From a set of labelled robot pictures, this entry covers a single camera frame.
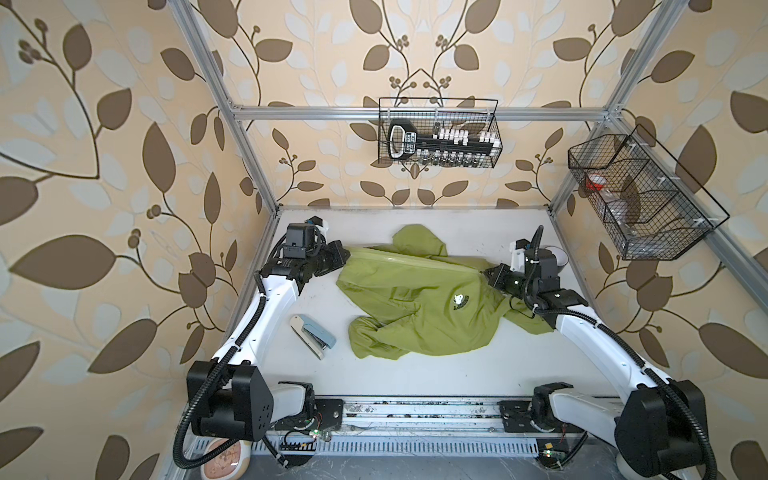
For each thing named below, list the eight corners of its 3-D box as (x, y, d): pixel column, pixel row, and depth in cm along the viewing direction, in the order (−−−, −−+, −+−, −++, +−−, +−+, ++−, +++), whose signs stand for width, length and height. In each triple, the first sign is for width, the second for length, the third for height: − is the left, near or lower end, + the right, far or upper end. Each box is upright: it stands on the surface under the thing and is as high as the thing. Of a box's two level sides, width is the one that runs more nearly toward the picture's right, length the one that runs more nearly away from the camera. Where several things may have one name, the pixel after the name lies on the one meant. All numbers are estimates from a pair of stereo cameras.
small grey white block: (285, 328, 90) (283, 324, 88) (303, 311, 94) (301, 308, 92) (319, 360, 84) (317, 357, 82) (337, 341, 88) (335, 338, 86)
